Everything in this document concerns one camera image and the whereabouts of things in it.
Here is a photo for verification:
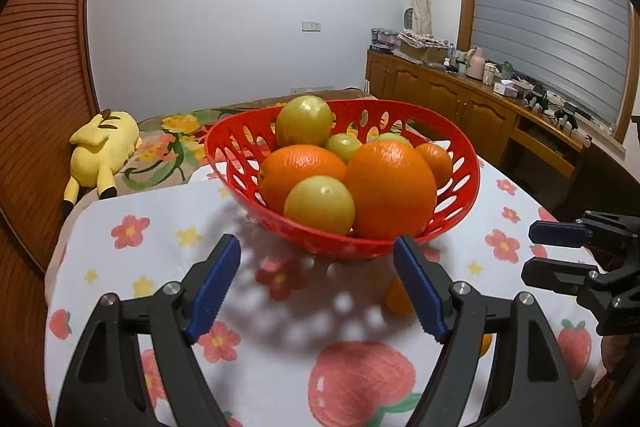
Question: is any wooden cabinet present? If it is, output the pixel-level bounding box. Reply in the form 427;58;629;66
366;49;640;208

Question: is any large yellow-green citrus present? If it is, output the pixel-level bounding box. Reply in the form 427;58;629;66
276;95;334;146

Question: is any floral blanket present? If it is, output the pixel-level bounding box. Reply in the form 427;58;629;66
117;89;426;195

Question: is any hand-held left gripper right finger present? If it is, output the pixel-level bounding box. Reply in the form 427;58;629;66
393;235;583;427

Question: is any red plastic basket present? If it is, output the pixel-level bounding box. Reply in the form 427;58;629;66
204;99;481;260

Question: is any cardboard box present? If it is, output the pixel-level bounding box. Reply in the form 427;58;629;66
398;32;451;64

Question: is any white floral tablecloth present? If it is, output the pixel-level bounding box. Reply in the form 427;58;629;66
44;152;608;427

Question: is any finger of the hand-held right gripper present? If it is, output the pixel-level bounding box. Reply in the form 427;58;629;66
521;257;608;297
529;211;640;253

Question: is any large orange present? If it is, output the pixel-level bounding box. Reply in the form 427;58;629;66
344;140;438;240
258;145;348;215

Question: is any grey window blind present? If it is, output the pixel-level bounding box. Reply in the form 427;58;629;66
470;0;632;128

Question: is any stack of folded cloths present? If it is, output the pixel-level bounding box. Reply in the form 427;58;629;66
371;28;401;52

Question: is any wooden louvred wardrobe door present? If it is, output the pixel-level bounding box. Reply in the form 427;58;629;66
0;0;101;278

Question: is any small green citrus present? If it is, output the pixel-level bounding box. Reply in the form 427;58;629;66
325;133;363;164
369;132;413;150

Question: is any yellow plush toy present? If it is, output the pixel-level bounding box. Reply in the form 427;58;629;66
62;108;141;218

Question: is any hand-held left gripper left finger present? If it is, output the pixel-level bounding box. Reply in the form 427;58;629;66
54;234;242;427

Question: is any pink kettle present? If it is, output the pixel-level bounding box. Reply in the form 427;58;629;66
465;47;487;81

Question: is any person's right hand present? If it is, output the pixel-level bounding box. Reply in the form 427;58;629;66
601;334;628;378

